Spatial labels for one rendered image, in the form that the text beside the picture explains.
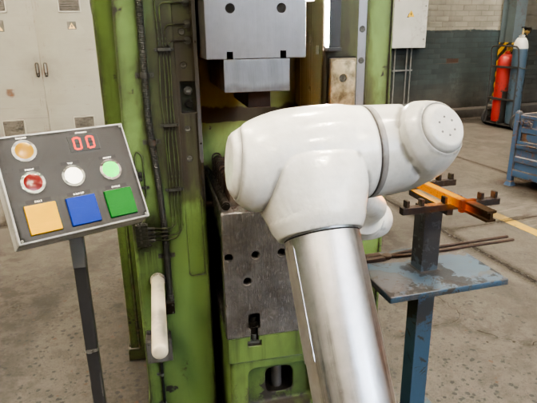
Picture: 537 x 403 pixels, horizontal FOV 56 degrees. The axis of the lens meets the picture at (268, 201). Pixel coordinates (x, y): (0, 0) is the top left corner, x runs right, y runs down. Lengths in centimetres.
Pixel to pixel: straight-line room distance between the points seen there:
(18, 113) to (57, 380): 471
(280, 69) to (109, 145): 54
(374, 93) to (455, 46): 754
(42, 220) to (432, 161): 98
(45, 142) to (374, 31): 109
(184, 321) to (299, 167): 138
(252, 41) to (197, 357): 116
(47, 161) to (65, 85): 535
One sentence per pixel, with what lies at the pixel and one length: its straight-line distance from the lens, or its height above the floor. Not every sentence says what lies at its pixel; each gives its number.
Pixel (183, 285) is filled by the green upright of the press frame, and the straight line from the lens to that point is 187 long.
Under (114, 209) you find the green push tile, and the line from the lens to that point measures 142.
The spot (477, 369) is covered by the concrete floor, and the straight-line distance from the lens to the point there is 256.
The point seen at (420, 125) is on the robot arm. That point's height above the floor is 132.
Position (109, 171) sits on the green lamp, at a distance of 145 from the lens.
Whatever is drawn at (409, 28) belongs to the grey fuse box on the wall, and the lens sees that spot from 863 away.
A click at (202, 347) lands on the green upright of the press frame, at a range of 200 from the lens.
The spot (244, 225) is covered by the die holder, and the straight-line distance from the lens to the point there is 159.
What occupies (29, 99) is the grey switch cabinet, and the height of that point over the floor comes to 74.
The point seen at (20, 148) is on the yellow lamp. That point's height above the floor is 117.
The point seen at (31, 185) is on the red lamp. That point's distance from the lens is 140.
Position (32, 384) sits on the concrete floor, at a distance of 257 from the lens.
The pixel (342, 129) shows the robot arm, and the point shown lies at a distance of 65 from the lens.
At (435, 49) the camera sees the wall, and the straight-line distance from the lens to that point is 913.
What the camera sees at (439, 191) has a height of 99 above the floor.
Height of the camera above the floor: 143
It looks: 18 degrees down
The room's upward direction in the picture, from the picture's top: 1 degrees counter-clockwise
